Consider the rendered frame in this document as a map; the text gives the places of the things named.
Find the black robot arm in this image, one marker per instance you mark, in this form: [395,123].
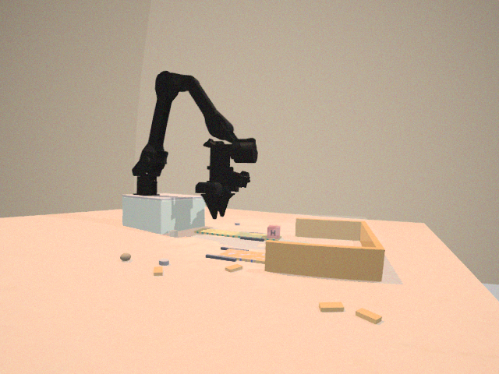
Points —
[153,158]

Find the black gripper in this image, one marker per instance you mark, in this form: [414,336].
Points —
[217,194]

